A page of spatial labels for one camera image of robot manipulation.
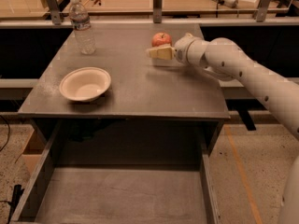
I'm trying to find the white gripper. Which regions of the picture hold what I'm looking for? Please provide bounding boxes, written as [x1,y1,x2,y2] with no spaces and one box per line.
[146,33,208,65]

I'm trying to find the red apple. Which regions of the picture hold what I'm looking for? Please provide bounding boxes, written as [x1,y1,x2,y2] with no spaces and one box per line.
[151,33,172,47]

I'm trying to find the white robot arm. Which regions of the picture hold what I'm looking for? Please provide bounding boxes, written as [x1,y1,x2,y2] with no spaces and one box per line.
[147,34,299,224]

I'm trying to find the open grey drawer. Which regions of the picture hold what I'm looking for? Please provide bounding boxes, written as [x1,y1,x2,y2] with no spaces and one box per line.
[9,120,221,224]

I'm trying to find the grey metal cabinet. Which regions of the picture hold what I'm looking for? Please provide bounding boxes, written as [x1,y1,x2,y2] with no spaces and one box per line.
[19,22,229,150]

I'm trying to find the white paper bowl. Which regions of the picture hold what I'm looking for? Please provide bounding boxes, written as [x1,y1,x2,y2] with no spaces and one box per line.
[59,67,111,102]

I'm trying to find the clear plastic water bottle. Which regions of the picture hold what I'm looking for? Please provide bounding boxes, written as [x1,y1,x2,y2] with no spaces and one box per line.
[69,0,96,54]

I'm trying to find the cardboard box on floor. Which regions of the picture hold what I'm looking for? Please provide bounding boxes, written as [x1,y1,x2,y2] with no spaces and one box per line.
[21,130,45,175]

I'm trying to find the black clamp tool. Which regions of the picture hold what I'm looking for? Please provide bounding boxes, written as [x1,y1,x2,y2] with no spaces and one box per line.
[3,184,24,224]

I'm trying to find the middle metal bracket post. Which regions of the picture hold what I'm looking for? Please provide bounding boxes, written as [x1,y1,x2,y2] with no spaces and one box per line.
[152,0,163,23]

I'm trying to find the metal bracket post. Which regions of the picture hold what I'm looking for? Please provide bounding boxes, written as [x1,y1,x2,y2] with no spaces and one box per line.
[152,0,163,23]
[253,0,274,22]
[46,0,63,25]

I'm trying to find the right metal bracket post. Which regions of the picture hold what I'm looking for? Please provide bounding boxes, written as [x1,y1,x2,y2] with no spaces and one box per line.
[253,0,274,22]

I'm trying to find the left metal bracket post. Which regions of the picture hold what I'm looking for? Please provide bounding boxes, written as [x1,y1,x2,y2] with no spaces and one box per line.
[46,0,63,25]

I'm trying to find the black cable on floor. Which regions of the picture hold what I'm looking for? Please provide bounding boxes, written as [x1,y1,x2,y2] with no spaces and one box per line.
[0,115,11,153]

